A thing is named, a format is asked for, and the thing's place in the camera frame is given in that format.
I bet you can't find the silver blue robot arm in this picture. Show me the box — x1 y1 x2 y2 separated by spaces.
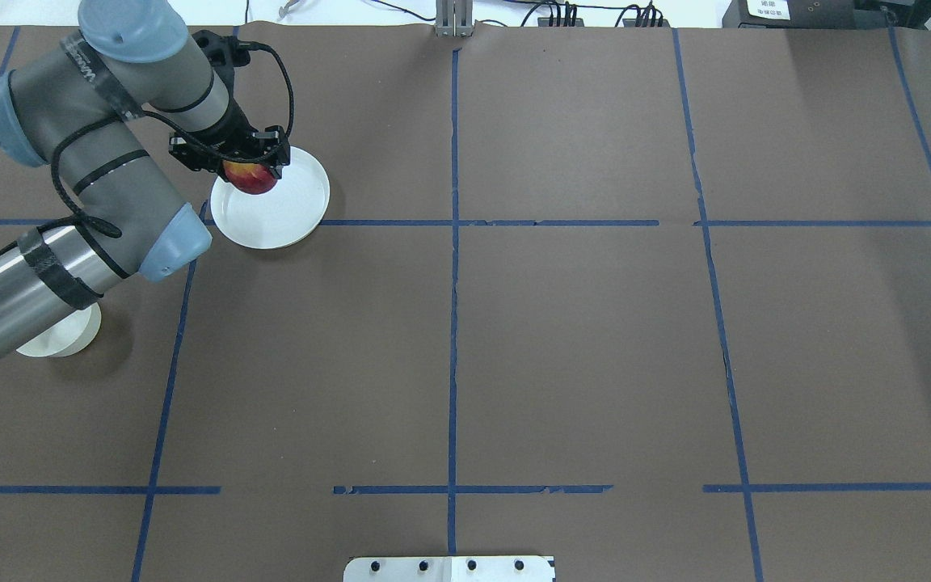
0 1 293 360

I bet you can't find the aluminium frame post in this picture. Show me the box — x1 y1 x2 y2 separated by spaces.
433 0 475 38

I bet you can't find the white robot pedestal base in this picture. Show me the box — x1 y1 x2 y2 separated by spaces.
343 555 557 581

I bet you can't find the brown paper table cover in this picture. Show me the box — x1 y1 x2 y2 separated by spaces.
0 23 931 581

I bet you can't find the black orange connector strip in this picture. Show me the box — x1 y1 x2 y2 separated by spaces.
522 1 670 28

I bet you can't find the white plate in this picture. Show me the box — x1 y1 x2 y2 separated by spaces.
209 146 331 250

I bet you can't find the black computer box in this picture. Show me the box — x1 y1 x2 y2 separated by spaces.
721 1 887 30

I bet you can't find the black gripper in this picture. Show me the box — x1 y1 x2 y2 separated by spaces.
170 114 291 180

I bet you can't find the black camera cable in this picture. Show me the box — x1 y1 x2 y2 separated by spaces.
49 40 295 239

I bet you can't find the small white bowl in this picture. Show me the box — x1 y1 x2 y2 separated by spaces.
15 303 101 358

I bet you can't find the red yellow apple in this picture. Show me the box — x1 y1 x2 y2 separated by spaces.
221 161 280 195

